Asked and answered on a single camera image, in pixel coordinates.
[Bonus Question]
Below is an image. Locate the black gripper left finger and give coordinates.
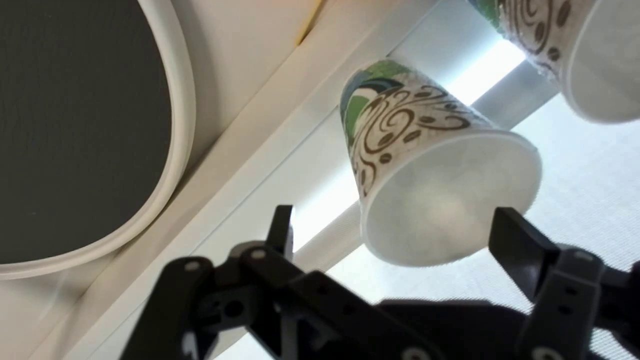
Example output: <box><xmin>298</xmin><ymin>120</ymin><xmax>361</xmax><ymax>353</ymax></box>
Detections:
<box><xmin>121</xmin><ymin>204</ymin><xmax>441</xmax><ymax>360</ymax></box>

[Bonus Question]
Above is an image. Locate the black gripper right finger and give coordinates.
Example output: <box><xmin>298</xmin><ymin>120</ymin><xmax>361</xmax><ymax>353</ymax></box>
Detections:
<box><xmin>488</xmin><ymin>208</ymin><xmax>640</xmax><ymax>360</ymax></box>

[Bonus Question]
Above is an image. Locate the patterned paper cup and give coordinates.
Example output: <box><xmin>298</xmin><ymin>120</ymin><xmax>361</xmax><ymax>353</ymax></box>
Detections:
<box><xmin>340</xmin><ymin>61</ymin><xmax>542</xmax><ymax>267</ymax></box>
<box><xmin>468</xmin><ymin>0</ymin><xmax>640</xmax><ymax>122</ymax></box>

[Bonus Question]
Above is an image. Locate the round black white tray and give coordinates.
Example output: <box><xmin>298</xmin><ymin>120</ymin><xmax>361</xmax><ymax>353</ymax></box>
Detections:
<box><xmin>0</xmin><ymin>0</ymin><xmax>197</xmax><ymax>281</ymax></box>

